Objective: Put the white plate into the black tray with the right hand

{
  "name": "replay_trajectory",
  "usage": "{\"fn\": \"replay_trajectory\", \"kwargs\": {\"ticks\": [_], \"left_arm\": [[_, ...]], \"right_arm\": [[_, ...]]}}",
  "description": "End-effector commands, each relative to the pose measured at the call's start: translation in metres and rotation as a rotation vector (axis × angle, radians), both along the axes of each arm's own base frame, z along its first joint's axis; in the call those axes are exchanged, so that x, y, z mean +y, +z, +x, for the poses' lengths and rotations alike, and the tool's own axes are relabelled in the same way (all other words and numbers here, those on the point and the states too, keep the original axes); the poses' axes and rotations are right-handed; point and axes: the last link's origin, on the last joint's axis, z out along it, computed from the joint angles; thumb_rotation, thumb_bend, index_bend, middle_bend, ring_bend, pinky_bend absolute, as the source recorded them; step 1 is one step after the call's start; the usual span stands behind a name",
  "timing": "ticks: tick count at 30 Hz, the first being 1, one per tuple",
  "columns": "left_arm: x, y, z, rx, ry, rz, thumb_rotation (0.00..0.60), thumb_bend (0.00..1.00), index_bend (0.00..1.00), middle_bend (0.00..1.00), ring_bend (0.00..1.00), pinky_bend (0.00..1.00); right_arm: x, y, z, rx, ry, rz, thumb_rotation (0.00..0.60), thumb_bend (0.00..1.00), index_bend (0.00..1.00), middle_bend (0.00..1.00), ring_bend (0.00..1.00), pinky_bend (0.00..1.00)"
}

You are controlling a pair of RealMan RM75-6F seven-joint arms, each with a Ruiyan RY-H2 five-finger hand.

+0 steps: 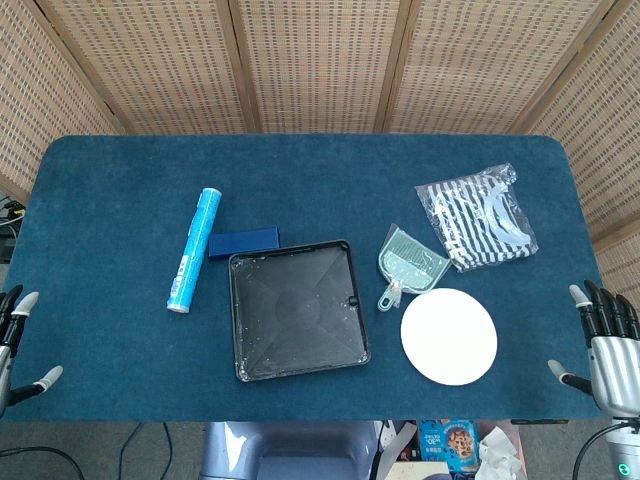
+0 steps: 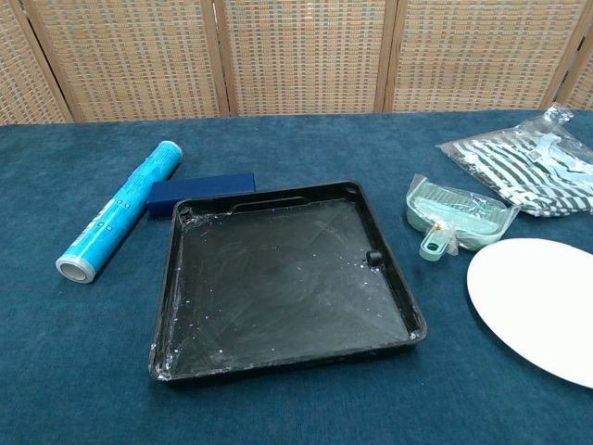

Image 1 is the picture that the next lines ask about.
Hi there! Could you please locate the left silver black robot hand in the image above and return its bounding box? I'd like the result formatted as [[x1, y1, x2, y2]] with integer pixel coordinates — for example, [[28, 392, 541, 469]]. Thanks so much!
[[0, 284, 65, 417]]

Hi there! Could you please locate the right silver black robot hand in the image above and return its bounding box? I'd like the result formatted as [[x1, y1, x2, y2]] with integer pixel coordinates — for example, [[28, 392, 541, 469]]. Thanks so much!
[[547, 279, 640, 421]]

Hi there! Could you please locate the white round plate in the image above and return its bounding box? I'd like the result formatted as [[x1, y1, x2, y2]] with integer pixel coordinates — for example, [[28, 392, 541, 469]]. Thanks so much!
[[400, 287, 499, 387]]

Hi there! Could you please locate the black square plastic tray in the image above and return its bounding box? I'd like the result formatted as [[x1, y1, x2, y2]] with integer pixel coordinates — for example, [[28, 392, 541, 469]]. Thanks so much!
[[227, 239, 373, 384]]

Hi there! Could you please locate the blue felt table cover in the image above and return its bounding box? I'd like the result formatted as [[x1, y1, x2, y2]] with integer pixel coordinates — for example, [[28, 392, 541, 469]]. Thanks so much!
[[0, 132, 620, 424]]

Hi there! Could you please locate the crumpled white paper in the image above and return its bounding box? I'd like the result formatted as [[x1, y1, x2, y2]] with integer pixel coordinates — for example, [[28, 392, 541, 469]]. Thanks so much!
[[472, 425, 524, 480]]

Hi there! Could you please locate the blue snack box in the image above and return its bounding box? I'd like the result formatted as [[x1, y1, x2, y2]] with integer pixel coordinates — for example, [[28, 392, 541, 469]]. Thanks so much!
[[417, 418, 482, 475]]

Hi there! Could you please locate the striped cloth in plastic bag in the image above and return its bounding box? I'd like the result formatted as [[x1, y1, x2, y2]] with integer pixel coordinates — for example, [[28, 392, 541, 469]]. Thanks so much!
[[414, 161, 540, 273]]

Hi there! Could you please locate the blue cylindrical tube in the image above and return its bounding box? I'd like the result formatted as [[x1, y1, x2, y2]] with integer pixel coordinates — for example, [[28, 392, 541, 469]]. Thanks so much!
[[165, 187, 223, 315]]

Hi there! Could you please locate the green mini dustpan with brush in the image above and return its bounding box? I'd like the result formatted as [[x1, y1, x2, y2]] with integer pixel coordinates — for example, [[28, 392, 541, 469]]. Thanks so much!
[[376, 223, 452, 313]]

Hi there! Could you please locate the dark blue rectangular box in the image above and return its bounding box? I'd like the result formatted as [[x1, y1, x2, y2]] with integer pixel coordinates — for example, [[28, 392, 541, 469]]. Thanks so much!
[[207, 226, 281, 260]]

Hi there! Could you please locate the blue-grey robot torso base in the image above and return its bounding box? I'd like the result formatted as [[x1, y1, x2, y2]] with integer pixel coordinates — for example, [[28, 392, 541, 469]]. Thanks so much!
[[198, 420, 384, 480]]

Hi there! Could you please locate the woven bamboo folding screen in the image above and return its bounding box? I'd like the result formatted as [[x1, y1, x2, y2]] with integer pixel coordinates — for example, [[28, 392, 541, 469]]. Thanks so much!
[[0, 0, 640, 296]]

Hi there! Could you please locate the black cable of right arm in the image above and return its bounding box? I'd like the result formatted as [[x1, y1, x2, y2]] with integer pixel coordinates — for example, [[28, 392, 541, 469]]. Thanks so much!
[[572, 422, 626, 480]]

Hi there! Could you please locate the black floor cable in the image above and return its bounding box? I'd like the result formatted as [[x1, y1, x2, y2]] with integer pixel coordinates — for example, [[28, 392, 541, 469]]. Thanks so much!
[[0, 422, 174, 480]]

